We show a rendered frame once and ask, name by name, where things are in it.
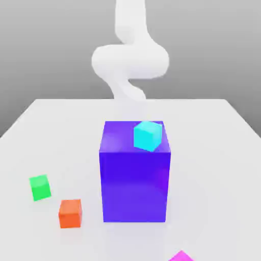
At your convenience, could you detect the small magenta cube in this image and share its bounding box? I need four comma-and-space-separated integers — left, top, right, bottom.
168, 250, 195, 261

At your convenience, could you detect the small orange cube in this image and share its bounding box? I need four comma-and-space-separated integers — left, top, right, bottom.
58, 199, 83, 229

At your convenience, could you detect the small green cube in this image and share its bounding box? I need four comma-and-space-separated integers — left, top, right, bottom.
29, 174, 52, 202

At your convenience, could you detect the large purple box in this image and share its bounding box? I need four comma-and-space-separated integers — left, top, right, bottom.
99, 120, 171, 223

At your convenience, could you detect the small cyan cube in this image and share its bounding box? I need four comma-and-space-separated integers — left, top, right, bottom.
133, 120, 163, 153

